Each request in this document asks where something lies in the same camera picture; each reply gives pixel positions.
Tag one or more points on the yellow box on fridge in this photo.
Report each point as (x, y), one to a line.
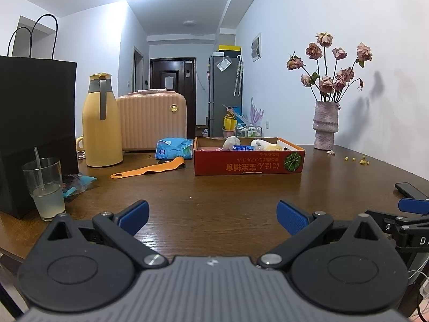
(232, 48)

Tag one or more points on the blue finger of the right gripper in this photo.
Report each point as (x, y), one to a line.
(415, 206)

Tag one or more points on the wire storage cart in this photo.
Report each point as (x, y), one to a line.
(248, 131)

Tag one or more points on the peach hard-shell suitcase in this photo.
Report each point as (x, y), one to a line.
(150, 115)

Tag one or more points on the white mesh bath sponge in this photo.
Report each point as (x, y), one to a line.
(230, 142)

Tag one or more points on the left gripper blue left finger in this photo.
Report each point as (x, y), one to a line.
(119, 231)

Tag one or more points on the black paper shopping bag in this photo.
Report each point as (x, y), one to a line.
(37, 116)

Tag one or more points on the blue tissue packet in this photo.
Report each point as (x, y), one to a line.
(243, 148)

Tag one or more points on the clear drinking glass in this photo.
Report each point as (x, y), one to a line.
(44, 182)

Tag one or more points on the black phone on table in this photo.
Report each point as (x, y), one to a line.
(409, 191)

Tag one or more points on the pink textured vase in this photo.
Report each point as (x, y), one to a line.
(325, 124)

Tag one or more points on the dark brown entrance door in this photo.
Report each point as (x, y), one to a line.
(177, 75)

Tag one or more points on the red cardboard pumpkin box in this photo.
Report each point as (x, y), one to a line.
(211, 159)

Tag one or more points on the yellow thermos jug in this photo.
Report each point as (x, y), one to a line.
(101, 125)

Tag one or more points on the framed wall panel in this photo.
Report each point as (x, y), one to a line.
(256, 52)

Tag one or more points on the dried pink roses bouquet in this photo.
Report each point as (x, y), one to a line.
(328, 71)

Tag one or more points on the blue crumpled wrapper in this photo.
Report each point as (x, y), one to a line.
(75, 184)

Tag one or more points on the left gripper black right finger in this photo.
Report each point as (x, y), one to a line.
(306, 231)

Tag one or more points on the grey refrigerator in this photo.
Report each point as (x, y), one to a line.
(222, 92)

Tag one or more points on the white yellow plush cat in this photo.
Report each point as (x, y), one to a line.
(262, 145)

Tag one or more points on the blue wet wipes pack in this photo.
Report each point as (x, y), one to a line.
(171, 148)

